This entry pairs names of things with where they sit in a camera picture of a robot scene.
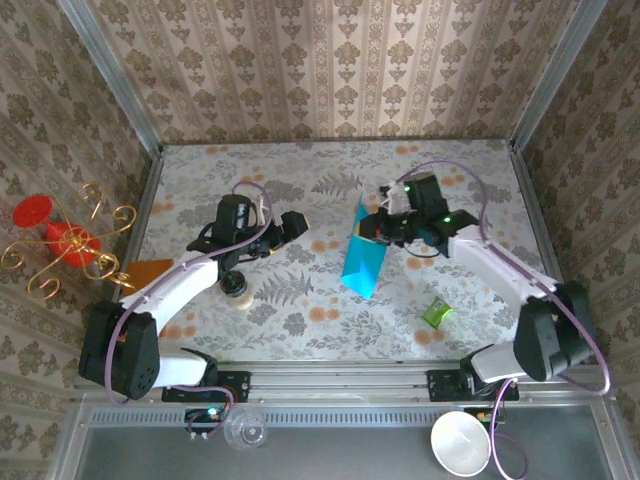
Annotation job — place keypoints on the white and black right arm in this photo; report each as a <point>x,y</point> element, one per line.
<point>480,260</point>

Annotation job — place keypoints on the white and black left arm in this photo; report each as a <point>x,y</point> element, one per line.
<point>175,285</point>

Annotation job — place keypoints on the cream jar with black cap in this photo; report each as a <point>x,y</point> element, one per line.
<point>243,299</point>

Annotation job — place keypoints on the green snack packet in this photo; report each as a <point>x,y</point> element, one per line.
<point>436,312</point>

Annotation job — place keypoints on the orange cloth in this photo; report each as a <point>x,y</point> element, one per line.
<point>150,270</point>

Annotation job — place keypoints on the small circuit board green light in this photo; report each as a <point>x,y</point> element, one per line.
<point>202,415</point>

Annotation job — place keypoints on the clear plastic cup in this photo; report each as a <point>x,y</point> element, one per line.
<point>245,432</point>

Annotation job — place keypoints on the red plastic goblet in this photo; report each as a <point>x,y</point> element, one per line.
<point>32,212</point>

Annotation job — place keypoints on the small circuit board orange part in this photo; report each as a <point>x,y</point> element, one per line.
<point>482,416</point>

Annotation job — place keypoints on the grey metal tray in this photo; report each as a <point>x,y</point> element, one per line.
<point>350,450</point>

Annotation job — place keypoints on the white bowl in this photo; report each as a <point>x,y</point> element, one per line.
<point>460,442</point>

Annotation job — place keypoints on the aluminium table side rail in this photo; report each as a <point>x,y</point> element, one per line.
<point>142,210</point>
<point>539,225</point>

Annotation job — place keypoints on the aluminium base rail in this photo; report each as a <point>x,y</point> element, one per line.
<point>340,382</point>

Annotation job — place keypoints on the aluminium frame post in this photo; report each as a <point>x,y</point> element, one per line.
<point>552,75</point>
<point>120,85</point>

